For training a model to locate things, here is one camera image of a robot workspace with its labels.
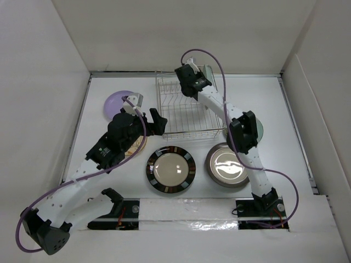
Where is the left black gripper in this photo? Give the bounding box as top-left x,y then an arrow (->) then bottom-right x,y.
122,108 -> 166,152

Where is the teal rectangular plate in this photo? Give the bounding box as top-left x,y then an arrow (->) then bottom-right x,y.
202,65 -> 213,85

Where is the teal round flower plate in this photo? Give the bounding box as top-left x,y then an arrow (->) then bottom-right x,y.
223,118 -> 264,142

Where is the tan plate under arm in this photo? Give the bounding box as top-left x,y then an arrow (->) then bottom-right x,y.
125,136 -> 148,157

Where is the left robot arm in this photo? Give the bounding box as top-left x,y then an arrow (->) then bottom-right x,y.
15,108 -> 167,255

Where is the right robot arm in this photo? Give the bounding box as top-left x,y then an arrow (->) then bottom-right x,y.
175,64 -> 278,215

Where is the black rimmed patterned plate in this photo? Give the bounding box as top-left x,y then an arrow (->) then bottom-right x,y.
146,146 -> 196,194

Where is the purple plate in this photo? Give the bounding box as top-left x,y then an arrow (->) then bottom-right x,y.
104,90 -> 132,121

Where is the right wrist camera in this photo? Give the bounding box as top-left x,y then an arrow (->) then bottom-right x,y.
185,56 -> 200,74

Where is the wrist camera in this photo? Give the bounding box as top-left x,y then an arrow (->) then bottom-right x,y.
122,93 -> 143,115
185,56 -> 200,74

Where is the wire dish rack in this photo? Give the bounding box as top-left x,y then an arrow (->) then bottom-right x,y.
156,73 -> 224,140

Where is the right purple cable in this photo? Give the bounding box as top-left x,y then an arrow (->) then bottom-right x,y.
180,49 -> 300,228

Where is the purple cable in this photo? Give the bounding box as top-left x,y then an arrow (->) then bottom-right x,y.
15,95 -> 149,253
180,49 -> 300,228

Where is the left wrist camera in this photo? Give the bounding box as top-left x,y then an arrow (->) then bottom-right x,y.
122,93 -> 143,115

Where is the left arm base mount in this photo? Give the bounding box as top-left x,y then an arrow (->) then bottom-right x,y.
87,199 -> 140,231

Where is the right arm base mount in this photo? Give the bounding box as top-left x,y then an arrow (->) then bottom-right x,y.
232,198 -> 289,230

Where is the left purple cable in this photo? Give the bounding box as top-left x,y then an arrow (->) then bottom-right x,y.
15,95 -> 149,253

